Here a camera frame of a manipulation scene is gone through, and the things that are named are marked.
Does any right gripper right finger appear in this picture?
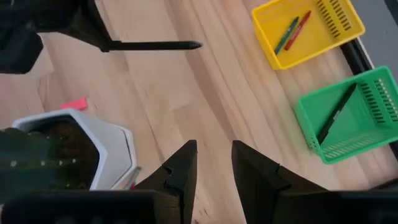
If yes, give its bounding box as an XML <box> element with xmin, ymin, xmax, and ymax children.
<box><xmin>231</xmin><ymin>139</ymin><xmax>328</xmax><ymax>224</ymax></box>

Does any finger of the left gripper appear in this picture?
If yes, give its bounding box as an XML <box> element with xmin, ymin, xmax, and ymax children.
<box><xmin>81</xmin><ymin>0</ymin><xmax>113</xmax><ymax>43</ymax></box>
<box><xmin>58</xmin><ymin>21</ymin><xmax>111</xmax><ymax>53</ymax></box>

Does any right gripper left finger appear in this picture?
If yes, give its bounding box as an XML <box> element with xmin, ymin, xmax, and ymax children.
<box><xmin>133</xmin><ymin>139</ymin><xmax>198</xmax><ymax>224</ymax></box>

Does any black crayon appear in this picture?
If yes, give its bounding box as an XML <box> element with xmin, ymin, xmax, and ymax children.
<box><xmin>107</xmin><ymin>40</ymin><xmax>203</xmax><ymax>52</ymax></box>

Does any white plant pot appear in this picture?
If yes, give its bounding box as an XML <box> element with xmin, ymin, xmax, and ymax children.
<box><xmin>11</xmin><ymin>108</ymin><xmax>138</xmax><ymax>191</ymax></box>

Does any black pen white print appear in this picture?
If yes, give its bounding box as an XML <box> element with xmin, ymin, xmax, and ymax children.
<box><xmin>316</xmin><ymin>82</ymin><xmax>358</xmax><ymax>145</ymax></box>

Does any green crayon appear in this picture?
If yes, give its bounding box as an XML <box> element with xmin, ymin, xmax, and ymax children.
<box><xmin>273</xmin><ymin>16</ymin><xmax>300</xmax><ymax>55</ymax></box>

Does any pink eraser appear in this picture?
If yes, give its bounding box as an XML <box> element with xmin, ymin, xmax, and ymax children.
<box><xmin>59</xmin><ymin>96</ymin><xmax>89</xmax><ymax>111</ymax></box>

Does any green plastic basket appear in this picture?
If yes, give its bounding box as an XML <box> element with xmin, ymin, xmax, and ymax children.
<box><xmin>294</xmin><ymin>65</ymin><xmax>398</xmax><ymax>166</ymax></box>

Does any yellow plastic basket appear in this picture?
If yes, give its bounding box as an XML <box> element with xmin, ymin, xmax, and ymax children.
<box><xmin>251</xmin><ymin>0</ymin><xmax>366</xmax><ymax>71</ymax></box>

